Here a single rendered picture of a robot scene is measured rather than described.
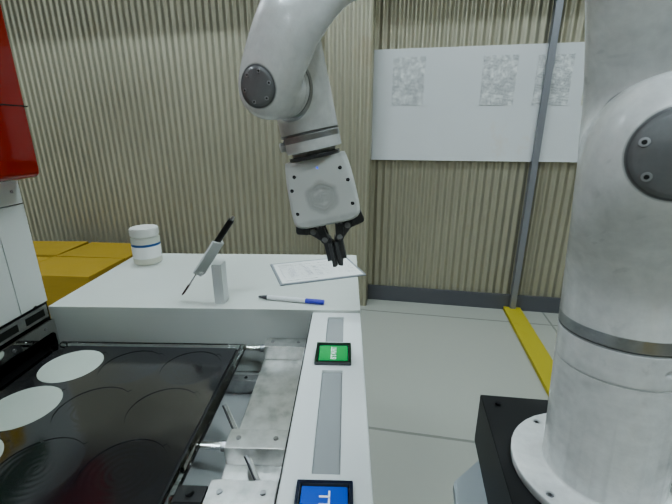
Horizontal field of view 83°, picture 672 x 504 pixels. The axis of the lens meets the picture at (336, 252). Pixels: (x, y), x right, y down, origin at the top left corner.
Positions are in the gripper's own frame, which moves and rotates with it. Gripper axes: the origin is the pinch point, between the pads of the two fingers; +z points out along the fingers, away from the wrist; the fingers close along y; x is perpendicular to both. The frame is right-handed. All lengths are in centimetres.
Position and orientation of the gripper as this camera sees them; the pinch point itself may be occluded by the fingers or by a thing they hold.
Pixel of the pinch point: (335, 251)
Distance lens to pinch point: 60.5
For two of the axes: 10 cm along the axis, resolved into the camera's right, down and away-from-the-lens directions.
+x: 0.3, -3.0, 9.5
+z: 2.1, 9.3, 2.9
